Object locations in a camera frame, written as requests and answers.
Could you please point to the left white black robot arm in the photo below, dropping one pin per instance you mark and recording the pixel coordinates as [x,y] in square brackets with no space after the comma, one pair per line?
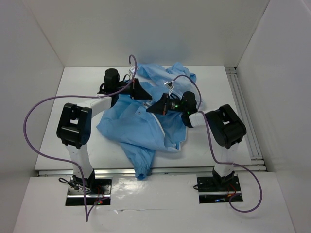
[74,128]

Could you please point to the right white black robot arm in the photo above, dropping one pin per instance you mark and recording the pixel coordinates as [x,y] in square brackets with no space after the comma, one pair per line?
[223,124]

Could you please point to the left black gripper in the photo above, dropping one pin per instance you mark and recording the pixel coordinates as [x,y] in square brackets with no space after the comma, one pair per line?
[137,92]

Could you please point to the aluminium frame rail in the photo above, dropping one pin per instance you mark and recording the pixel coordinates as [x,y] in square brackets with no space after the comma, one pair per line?
[257,161]
[125,171]

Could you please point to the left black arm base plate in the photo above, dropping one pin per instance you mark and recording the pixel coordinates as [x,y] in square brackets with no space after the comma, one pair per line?
[101,188]

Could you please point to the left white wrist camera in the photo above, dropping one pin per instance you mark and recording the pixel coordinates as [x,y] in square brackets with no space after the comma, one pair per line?
[132,70]

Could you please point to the light blue zip jacket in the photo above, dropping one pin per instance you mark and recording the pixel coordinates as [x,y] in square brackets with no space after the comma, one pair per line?
[140,133]

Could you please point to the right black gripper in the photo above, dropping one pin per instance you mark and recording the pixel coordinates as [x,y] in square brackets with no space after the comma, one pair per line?
[160,107]

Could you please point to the right aluminium frame rail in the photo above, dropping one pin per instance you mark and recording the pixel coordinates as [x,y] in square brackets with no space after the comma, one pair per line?
[257,161]

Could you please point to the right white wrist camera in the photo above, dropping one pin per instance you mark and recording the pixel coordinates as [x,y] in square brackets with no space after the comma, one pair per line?
[169,85]

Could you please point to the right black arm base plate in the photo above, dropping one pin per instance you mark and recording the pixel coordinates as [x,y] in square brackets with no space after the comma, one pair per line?
[209,184]

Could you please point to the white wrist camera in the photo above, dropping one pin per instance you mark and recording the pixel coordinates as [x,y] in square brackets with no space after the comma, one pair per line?
[132,70]
[169,85]

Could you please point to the front aluminium frame rail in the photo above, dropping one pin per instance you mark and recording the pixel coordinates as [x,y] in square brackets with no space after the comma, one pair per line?
[125,171]

